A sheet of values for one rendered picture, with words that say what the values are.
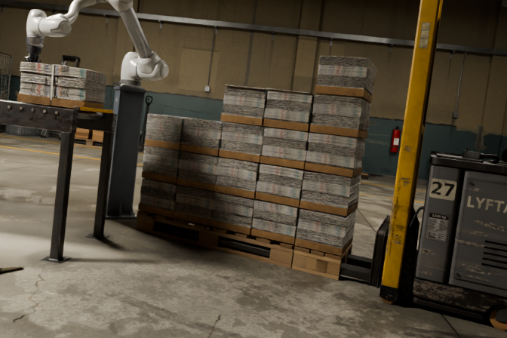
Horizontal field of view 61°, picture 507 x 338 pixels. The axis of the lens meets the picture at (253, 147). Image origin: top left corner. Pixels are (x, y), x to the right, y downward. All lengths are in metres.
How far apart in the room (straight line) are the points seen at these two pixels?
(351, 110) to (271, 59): 7.15
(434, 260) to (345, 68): 1.14
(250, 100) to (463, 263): 1.49
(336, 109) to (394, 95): 7.21
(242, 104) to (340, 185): 0.80
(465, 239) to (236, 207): 1.31
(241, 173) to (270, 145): 0.26
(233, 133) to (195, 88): 7.04
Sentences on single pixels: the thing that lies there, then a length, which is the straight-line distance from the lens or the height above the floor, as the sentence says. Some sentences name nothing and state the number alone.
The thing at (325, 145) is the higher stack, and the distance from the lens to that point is 2.58.
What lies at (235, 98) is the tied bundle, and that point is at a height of 0.99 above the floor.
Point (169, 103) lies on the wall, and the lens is 9.90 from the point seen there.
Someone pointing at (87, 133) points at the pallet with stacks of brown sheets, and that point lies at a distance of 9.39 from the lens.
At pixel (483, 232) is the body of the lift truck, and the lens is 2.41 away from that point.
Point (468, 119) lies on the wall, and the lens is 10.18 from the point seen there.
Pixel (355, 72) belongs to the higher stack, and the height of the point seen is 1.20.
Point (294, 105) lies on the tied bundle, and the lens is 2.65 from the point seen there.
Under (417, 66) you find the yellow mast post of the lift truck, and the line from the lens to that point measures 2.36.
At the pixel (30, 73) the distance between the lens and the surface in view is 2.72.
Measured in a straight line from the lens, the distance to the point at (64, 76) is 2.63.
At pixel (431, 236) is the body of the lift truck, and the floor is 0.39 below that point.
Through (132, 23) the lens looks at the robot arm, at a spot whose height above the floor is 1.42.
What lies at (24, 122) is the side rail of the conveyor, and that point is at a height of 0.70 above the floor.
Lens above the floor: 0.83
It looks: 3 degrees down
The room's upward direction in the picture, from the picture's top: 7 degrees clockwise
